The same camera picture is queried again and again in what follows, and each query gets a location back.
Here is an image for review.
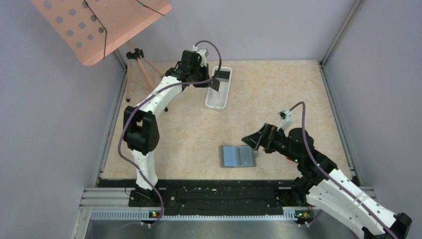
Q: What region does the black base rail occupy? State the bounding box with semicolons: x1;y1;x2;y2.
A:
128;179;317;220

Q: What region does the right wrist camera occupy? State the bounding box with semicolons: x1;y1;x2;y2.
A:
278;110;294;131

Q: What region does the black credit card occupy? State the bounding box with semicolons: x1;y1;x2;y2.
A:
209;77;220;92

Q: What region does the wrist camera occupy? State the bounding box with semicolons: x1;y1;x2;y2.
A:
192;46;209;67
278;110;294;131

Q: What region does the grey card holder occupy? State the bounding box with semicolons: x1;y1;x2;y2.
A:
219;144;257;169

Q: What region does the pink music stand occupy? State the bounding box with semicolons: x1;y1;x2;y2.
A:
30;0;173;113

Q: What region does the black card in tray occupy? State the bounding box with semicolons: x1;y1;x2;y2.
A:
214;70;231;82

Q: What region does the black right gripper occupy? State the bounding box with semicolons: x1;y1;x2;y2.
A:
242;122;302;163

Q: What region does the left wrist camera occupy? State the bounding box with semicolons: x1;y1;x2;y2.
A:
192;46;209;67

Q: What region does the white perforated plastic tray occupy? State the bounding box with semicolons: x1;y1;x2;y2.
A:
205;66;233;110

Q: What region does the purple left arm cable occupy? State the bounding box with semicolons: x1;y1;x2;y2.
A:
118;40;222;225

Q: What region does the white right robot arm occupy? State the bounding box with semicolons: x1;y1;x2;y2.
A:
241;123;412;239

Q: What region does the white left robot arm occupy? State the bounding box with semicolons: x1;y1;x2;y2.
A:
119;47;220;206

